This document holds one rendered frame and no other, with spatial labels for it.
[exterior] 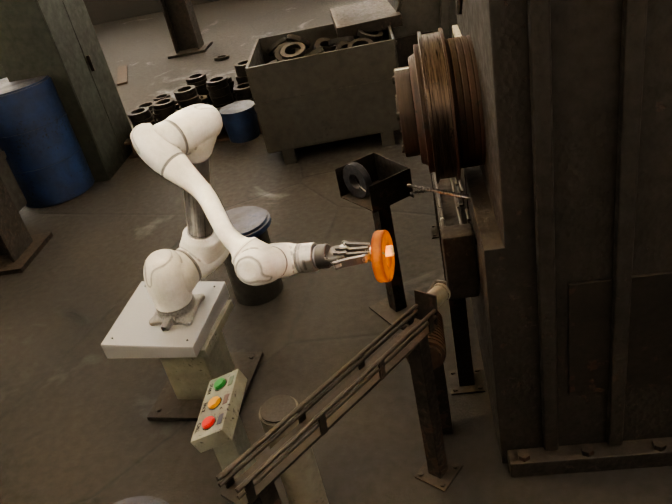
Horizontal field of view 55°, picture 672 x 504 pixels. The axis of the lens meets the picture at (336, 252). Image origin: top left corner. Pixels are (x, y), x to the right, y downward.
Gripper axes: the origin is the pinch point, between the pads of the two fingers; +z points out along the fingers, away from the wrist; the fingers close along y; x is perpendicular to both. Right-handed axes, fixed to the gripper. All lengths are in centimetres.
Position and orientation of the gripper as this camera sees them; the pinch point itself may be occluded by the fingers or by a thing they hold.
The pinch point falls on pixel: (381, 251)
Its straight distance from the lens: 191.5
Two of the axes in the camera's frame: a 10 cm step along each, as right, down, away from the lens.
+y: -2.3, 5.6, -8.0
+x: -2.4, -8.3, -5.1
